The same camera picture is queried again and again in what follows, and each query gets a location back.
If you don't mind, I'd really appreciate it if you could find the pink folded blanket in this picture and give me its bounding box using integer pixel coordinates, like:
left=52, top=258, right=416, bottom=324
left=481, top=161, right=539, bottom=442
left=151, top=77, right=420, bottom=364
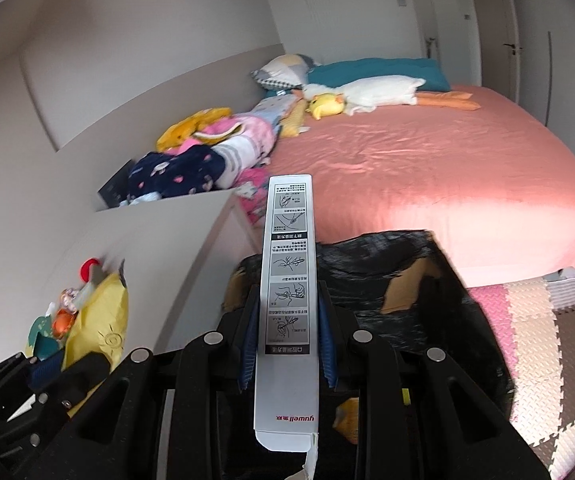
left=195, top=114, right=282, bottom=183

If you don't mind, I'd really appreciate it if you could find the yellow packet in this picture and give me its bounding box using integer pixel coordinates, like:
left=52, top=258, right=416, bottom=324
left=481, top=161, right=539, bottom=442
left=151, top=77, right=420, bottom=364
left=334, top=397, right=361, bottom=445

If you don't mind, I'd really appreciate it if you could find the white door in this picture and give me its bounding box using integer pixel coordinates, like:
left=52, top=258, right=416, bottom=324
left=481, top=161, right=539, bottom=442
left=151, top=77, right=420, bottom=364
left=430, top=0, right=524, bottom=106

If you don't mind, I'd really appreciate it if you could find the pink printed cloth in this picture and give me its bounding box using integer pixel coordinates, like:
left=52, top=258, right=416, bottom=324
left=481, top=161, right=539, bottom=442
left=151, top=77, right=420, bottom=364
left=236, top=167, right=274, bottom=226

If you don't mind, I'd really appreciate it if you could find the small colourful toy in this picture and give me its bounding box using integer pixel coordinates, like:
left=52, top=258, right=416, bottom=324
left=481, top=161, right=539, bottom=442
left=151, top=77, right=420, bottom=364
left=28, top=285, right=91, bottom=358

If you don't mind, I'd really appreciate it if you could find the cardboard box with black bag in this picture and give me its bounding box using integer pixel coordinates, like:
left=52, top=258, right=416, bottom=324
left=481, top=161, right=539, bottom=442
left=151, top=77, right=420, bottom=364
left=222, top=230, right=518, bottom=480

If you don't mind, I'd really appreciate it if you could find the light printed pillow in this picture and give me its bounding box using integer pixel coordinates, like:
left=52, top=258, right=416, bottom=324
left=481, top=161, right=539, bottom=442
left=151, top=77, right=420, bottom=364
left=252, top=95, right=299, bottom=125

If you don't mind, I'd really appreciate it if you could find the bed with pink sheet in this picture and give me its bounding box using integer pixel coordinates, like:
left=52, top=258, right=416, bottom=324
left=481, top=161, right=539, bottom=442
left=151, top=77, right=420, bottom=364
left=255, top=84, right=575, bottom=288

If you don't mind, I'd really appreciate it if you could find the long white printed carton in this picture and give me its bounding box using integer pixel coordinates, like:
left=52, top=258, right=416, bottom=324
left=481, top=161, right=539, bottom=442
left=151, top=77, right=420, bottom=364
left=254, top=175, right=321, bottom=453

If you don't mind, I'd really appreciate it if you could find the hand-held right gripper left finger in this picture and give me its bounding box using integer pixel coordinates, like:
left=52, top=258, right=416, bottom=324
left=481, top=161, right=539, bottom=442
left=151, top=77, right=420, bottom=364
left=32, top=284, right=263, bottom=480

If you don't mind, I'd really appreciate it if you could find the white goose plush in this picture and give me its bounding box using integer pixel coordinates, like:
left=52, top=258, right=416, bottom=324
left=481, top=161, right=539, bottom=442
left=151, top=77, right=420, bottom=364
left=301, top=75, right=482, bottom=117

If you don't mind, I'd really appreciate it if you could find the pink and brown foam mat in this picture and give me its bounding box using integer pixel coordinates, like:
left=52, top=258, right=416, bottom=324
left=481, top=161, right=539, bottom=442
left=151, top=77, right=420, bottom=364
left=469, top=269, right=575, bottom=480

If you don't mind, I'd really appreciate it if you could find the yellow plastic bag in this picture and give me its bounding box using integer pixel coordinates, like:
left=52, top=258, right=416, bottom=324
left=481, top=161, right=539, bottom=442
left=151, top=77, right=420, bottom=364
left=25, top=272, right=129, bottom=376

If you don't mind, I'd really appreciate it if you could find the black wall panel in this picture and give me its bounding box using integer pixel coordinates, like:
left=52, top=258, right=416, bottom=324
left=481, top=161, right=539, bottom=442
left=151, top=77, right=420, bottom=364
left=98, top=160, right=138, bottom=207

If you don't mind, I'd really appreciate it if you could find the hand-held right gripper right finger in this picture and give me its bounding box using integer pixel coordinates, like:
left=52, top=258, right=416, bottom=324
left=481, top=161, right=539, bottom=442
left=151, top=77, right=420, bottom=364
left=317, top=281, right=553, bottom=480

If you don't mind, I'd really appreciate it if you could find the long yellow cushion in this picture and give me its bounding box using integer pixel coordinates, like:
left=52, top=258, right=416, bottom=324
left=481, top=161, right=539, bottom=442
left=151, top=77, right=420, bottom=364
left=280, top=104, right=311, bottom=138

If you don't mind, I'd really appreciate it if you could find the patchwork patterned pillow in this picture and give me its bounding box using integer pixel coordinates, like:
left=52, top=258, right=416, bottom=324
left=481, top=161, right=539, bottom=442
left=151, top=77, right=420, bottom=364
left=251, top=54, right=319, bottom=92

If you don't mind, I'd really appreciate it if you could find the white bedside table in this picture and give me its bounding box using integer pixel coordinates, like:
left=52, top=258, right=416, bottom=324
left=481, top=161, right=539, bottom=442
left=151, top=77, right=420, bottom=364
left=42, top=187, right=263, bottom=356

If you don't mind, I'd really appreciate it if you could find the yellow plush blanket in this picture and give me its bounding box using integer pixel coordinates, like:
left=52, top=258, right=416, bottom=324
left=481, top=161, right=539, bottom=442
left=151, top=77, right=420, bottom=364
left=156, top=107, right=233, bottom=152

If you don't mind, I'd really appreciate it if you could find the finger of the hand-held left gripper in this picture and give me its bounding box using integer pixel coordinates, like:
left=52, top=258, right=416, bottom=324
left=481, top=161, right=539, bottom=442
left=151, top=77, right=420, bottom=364
left=28, top=352, right=113, bottom=411

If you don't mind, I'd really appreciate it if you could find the yellow chick plush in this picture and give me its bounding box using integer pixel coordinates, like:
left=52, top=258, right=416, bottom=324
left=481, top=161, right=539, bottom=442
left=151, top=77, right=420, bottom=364
left=306, top=92, right=347, bottom=121

